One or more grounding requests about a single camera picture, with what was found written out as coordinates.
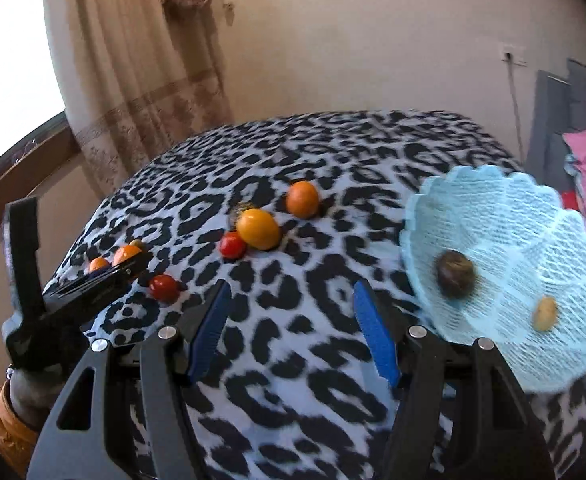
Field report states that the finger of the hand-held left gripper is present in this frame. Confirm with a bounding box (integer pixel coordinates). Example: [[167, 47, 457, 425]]
[[42, 251, 152, 331], [2, 196, 42, 341]]

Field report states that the small yellowish fruit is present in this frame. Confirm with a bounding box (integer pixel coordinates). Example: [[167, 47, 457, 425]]
[[532, 296, 558, 332]]

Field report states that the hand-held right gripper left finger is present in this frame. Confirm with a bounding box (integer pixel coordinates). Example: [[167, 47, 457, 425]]
[[25, 280, 234, 480]]

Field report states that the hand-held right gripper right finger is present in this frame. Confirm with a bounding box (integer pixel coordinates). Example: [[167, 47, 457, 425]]
[[353, 280, 558, 480]]

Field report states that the window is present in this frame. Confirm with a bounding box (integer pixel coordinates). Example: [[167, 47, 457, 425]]
[[0, 0, 68, 171]]

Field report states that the person's left forearm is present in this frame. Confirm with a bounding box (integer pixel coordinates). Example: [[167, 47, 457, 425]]
[[0, 382, 40, 478]]

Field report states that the wooden window sill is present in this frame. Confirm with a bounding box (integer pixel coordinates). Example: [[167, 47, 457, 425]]
[[0, 112, 81, 266]]

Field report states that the red tomato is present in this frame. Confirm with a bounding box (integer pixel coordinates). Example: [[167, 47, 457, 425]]
[[148, 274, 180, 304], [220, 231, 248, 260]]

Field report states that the large yellow-orange orange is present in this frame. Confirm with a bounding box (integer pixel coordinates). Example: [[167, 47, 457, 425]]
[[236, 208, 280, 251]]

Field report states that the beige patterned curtain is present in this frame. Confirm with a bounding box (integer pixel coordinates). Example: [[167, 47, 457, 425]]
[[70, 0, 236, 196]]

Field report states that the light blue plastic basket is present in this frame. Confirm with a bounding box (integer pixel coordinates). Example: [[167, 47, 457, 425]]
[[399, 164, 586, 395]]

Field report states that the black power cable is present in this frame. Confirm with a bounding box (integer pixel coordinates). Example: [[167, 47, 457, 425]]
[[505, 57, 526, 161]]

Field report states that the white wall outlet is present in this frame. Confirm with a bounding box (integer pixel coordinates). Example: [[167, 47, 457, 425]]
[[502, 44, 528, 67]]

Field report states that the grey sofa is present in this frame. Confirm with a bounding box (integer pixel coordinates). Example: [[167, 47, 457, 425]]
[[525, 57, 586, 196]]

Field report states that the round orange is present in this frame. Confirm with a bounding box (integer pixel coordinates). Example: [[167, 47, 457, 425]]
[[286, 181, 320, 219]]

